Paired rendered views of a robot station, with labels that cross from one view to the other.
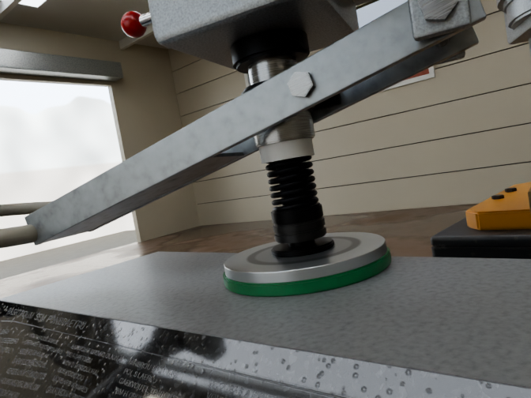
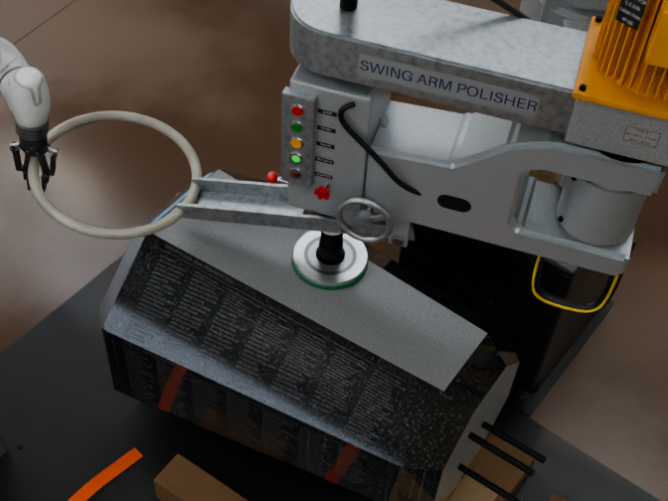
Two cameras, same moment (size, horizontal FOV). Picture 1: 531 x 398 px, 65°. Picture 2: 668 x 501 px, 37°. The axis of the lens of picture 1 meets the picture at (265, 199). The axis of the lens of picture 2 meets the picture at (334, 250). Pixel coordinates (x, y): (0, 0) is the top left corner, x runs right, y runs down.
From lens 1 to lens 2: 2.44 m
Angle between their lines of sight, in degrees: 46
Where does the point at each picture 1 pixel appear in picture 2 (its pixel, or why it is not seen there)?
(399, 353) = (354, 336)
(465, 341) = (371, 335)
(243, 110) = (318, 223)
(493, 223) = not seen: hidden behind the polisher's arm
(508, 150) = not seen: outside the picture
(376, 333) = (350, 325)
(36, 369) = (210, 293)
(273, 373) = (320, 332)
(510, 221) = not seen: hidden behind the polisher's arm
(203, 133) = (297, 221)
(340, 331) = (340, 321)
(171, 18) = (297, 203)
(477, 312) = (380, 321)
